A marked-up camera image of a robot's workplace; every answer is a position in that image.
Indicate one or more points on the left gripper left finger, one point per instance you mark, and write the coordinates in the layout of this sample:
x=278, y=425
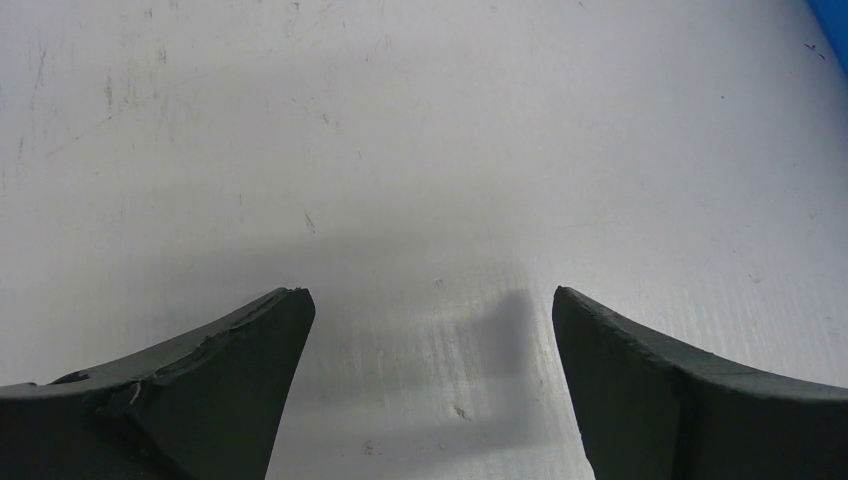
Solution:
x=205, y=404

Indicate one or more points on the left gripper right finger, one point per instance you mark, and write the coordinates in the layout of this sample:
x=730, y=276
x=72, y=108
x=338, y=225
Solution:
x=649, y=406

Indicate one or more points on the blue plastic bin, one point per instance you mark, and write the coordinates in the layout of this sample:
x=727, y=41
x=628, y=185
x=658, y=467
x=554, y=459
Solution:
x=832, y=16

